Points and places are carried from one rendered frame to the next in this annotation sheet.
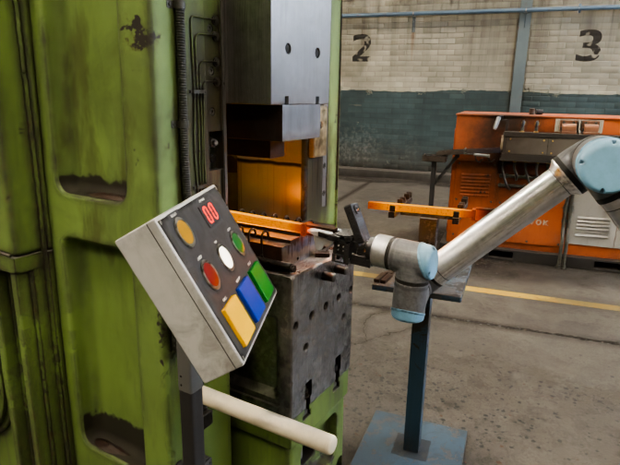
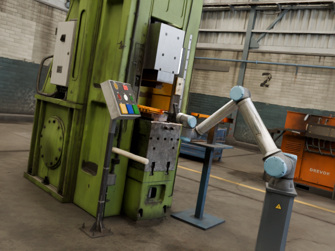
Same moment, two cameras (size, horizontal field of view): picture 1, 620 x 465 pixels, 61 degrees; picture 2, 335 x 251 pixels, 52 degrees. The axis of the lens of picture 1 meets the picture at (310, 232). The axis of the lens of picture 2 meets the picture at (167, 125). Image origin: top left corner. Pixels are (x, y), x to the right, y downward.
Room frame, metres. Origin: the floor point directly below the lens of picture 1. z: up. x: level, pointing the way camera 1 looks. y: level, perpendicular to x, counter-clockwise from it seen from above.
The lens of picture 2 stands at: (-1.50, -0.85, 1.13)
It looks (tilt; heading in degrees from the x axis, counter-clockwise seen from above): 4 degrees down; 15
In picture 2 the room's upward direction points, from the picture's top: 9 degrees clockwise
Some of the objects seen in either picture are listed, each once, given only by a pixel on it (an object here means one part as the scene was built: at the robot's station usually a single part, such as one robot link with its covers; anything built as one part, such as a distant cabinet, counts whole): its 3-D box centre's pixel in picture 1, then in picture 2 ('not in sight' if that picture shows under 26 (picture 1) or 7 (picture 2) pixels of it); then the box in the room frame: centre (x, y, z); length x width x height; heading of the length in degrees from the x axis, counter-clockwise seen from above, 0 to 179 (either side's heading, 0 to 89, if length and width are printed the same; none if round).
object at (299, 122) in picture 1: (242, 119); (150, 75); (1.60, 0.21, 1.32); 0.42 x 0.20 x 0.10; 59
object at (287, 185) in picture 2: not in sight; (281, 182); (1.23, -1.08, 0.65); 0.19 x 0.19 x 0.10
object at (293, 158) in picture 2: not in sight; (284, 164); (1.22, -1.08, 0.79); 0.17 x 0.15 x 0.18; 160
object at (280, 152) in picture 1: (237, 144); (148, 83); (1.64, 0.23, 1.24); 0.30 x 0.07 x 0.06; 59
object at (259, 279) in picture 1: (259, 281); (135, 109); (1.06, 0.11, 1.01); 0.07 x 0.05 x 0.07; 174
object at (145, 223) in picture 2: not in sight; (146, 219); (1.47, -0.01, 0.01); 0.58 x 0.39 x 0.01; 149
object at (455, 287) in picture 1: (424, 275); (210, 144); (1.85, -0.43, 0.75); 0.40 x 0.30 x 0.02; 159
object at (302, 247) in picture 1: (244, 236); (144, 113); (1.60, 0.21, 0.96); 0.42 x 0.20 x 0.09; 59
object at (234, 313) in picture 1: (237, 321); (122, 108); (0.86, 0.12, 1.01); 0.07 x 0.05 x 0.07; 174
